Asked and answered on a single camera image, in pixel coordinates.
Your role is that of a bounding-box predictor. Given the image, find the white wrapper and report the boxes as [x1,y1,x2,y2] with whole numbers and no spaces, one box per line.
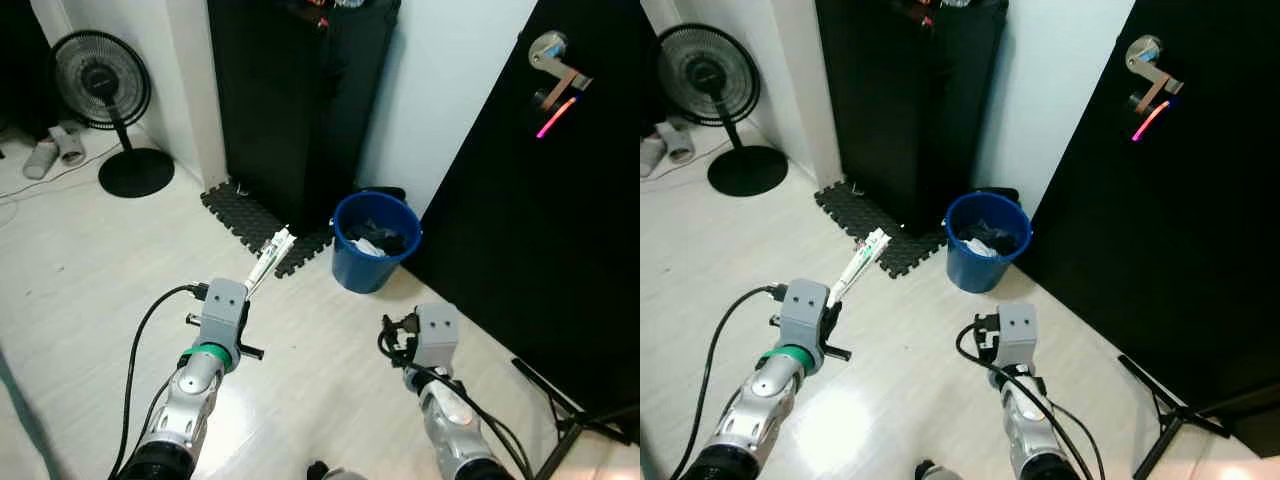
[828,228,891,306]
[245,226,298,301]

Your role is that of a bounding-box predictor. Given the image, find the blue plastic bucket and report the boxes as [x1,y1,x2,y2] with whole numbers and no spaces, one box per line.
[944,190,1033,294]
[332,190,423,294]

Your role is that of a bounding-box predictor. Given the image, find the dark crumpled clothes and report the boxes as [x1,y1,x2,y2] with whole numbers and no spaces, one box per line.
[960,218,1023,256]
[350,218,409,256]

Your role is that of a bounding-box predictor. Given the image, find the black foam floor mat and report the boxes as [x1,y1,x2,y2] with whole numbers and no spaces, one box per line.
[812,180,949,279]
[200,180,336,279]

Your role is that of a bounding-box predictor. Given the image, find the silver right robot leg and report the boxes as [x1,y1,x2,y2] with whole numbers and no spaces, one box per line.
[915,458,971,480]
[308,460,371,480]

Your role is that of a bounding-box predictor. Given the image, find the black cloth backdrop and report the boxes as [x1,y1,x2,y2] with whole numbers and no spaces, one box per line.
[400,0,641,416]
[1010,0,1280,456]

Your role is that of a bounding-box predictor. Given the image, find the black tripod stand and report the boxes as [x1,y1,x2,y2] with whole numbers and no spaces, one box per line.
[1118,353,1280,480]
[512,358,641,480]

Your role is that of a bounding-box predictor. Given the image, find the black wardrobe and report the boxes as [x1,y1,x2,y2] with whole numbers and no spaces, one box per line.
[815,0,1009,236]
[207,0,401,236]

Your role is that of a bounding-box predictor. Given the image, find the grey slipper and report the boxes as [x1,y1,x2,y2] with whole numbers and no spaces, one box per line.
[55,122,89,166]
[640,135,669,179]
[660,122,698,164]
[22,138,59,181]

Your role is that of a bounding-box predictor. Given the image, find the black standing fan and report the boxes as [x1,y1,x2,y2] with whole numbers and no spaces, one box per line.
[48,30,176,199]
[655,22,791,198]

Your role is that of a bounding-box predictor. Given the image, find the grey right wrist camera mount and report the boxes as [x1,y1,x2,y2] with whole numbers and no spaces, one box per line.
[995,303,1039,369]
[415,303,463,371]

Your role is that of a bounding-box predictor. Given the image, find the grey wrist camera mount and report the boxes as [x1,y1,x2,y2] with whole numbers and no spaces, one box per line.
[198,278,249,346]
[995,303,1039,369]
[778,278,831,351]
[415,303,463,371]

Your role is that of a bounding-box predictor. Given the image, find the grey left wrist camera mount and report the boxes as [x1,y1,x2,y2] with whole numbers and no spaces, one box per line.
[778,278,831,351]
[198,278,249,346]

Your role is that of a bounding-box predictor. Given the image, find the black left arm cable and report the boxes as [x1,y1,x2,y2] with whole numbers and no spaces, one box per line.
[665,284,786,480]
[118,284,209,471]

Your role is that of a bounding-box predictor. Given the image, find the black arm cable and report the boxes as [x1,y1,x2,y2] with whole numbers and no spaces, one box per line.
[665,284,786,480]
[118,284,209,471]
[955,320,1106,480]
[378,320,536,480]

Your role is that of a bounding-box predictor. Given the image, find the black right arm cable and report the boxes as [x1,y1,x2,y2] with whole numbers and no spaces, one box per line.
[378,320,536,480]
[955,320,1106,480]

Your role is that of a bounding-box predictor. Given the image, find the silver door handle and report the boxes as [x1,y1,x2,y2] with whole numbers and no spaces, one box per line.
[528,30,593,113]
[1125,33,1186,113]

